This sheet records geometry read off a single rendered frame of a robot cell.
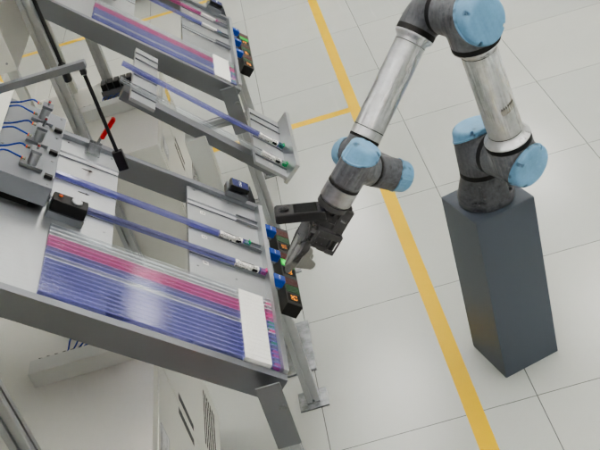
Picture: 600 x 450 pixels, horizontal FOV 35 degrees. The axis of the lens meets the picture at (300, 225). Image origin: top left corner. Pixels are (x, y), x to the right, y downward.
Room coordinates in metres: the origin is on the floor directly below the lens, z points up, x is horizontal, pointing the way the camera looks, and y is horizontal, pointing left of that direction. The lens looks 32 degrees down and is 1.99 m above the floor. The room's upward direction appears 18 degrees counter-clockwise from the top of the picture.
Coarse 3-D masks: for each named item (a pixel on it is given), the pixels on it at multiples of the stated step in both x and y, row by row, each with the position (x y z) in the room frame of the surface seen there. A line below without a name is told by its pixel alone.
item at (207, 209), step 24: (192, 192) 2.14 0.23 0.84; (192, 216) 2.02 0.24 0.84; (216, 216) 2.06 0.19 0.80; (240, 216) 2.09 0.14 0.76; (192, 240) 1.91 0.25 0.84; (216, 240) 1.95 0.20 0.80; (192, 264) 1.81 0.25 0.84; (216, 264) 1.84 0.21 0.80; (240, 288) 1.77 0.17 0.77; (264, 288) 1.81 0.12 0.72
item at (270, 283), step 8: (256, 208) 2.15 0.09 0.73; (256, 216) 2.12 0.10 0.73; (264, 224) 2.06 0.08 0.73; (264, 232) 2.02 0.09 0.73; (264, 240) 1.98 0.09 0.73; (264, 248) 1.95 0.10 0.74; (264, 256) 1.92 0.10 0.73; (264, 264) 1.89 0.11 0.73; (272, 272) 1.85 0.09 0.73; (272, 280) 1.82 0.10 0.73; (272, 288) 1.78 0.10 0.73; (272, 296) 1.75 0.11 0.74; (272, 304) 1.73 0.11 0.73; (272, 312) 1.70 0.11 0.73; (280, 320) 1.67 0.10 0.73; (280, 328) 1.64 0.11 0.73; (280, 336) 1.61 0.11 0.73; (280, 344) 1.58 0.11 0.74; (280, 352) 1.56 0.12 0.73; (280, 360) 1.54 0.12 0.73; (288, 368) 1.51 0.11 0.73
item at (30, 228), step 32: (64, 160) 2.07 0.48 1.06; (96, 160) 2.13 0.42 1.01; (64, 192) 1.93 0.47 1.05; (96, 192) 1.97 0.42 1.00; (0, 224) 1.72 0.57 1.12; (32, 224) 1.76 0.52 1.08; (64, 224) 1.80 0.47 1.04; (96, 224) 1.84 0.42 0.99; (0, 256) 1.61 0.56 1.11; (32, 256) 1.65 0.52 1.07; (32, 288) 1.54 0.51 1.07
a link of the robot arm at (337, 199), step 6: (324, 186) 1.85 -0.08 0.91; (330, 186) 1.83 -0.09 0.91; (324, 192) 1.84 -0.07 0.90; (330, 192) 1.83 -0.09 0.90; (336, 192) 1.82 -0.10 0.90; (342, 192) 1.81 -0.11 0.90; (324, 198) 1.83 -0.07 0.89; (330, 198) 1.82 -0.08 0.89; (336, 198) 1.81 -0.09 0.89; (342, 198) 1.81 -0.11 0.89; (348, 198) 1.81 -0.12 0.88; (354, 198) 1.83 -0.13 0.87; (330, 204) 1.82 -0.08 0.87; (336, 204) 1.81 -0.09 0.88; (342, 204) 1.81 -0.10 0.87; (348, 204) 1.82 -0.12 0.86
